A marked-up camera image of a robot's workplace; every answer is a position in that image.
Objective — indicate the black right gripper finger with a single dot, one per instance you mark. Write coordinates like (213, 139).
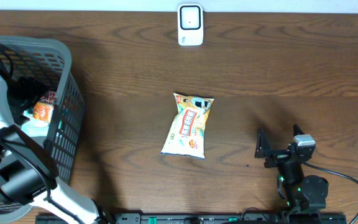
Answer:
(297, 130)
(263, 148)

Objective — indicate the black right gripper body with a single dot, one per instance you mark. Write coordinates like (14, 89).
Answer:
(291, 172)

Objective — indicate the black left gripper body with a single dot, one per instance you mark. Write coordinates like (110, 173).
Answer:
(20, 88)

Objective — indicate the red Top chocolate bar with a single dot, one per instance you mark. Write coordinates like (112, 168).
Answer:
(49, 97)

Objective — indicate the small orange snack box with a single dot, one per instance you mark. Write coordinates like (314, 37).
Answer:
(43, 111)

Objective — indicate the large yellow snack bag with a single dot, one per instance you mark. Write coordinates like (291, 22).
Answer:
(186, 134)

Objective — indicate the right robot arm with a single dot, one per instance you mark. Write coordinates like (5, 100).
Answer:
(303, 193)

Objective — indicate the white barcode scanner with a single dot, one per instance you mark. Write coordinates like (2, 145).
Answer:
(190, 25)

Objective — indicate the grey plastic shopping basket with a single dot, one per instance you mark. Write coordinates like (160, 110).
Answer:
(65, 124)

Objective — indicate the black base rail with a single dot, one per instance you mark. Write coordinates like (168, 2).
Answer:
(135, 218)

